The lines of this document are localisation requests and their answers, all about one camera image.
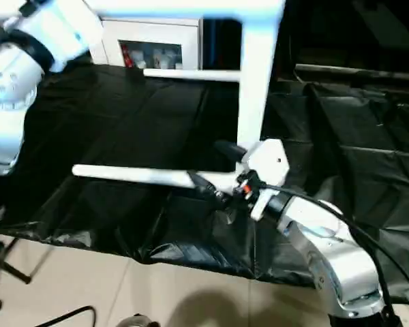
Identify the white plastic table top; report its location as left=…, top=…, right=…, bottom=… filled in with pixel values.
left=236, top=0, right=288, bottom=178

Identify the black mat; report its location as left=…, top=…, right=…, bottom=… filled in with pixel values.
left=0, top=61, right=409, bottom=302

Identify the white cabinet with glass doors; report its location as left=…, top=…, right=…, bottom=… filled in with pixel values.
left=87, top=16, right=205, bottom=72

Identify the dark rounded object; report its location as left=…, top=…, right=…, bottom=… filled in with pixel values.
left=118, top=312, right=160, bottom=327

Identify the dark long metal bar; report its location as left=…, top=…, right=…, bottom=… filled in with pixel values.
left=294, top=62, right=409, bottom=80

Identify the black metal folding frame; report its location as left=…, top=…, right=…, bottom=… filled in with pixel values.
left=0, top=234, right=34, bottom=311

